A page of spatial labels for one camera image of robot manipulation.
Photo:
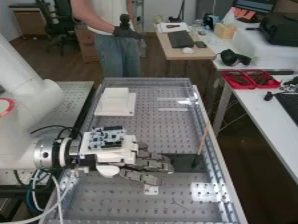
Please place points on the thin stick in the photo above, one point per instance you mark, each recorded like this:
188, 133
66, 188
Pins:
203, 141

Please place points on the computer screen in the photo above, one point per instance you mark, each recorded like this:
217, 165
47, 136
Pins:
255, 5

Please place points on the white desk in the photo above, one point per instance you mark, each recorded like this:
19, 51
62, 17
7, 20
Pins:
271, 56
267, 123

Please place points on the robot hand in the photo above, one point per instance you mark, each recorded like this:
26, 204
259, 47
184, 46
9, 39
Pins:
111, 151

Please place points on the small white box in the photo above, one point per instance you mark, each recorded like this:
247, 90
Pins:
116, 101

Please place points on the black plate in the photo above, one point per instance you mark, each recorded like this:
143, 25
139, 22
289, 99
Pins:
184, 163

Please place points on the black keyboard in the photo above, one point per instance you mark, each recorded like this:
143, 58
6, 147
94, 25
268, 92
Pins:
180, 39
289, 106

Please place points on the black case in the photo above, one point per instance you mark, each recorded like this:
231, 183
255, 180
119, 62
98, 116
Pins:
281, 30

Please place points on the black phone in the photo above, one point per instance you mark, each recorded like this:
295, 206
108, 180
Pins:
202, 44

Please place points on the black office chair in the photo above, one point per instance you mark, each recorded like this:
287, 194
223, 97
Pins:
58, 23

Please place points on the small black tool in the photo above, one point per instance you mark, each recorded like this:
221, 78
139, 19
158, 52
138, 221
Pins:
268, 96

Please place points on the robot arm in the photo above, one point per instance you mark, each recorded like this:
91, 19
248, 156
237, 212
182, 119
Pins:
27, 100

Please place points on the person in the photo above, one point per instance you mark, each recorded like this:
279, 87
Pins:
118, 53

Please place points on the cardboard box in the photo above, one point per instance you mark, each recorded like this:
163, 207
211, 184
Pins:
87, 46

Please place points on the white mouse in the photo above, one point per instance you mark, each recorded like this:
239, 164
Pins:
188, 50

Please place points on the black headphones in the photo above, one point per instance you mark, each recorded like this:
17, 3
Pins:
233, 57

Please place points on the wooden desk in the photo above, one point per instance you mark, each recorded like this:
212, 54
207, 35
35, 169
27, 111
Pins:
187, 63

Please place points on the clear box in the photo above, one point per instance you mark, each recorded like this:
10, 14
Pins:
178, 100

